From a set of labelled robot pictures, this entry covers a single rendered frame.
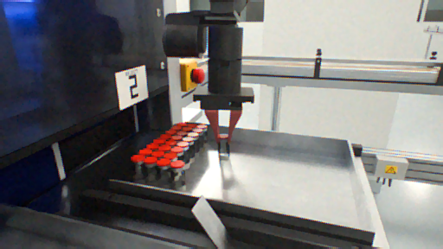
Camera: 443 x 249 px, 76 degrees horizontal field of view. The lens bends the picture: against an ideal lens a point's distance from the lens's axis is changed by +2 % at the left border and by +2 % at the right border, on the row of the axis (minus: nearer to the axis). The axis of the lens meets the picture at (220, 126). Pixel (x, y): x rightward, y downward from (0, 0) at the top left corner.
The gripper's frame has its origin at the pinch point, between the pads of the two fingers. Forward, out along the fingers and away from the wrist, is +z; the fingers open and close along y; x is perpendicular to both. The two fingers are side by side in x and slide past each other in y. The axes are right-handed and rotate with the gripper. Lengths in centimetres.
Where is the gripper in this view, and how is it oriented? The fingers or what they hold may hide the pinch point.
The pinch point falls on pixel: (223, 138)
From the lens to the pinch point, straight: 51.6
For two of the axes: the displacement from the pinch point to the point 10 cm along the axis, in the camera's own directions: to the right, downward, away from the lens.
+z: -0.2, 9.4, 3.5
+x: -0.5, 3.5, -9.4
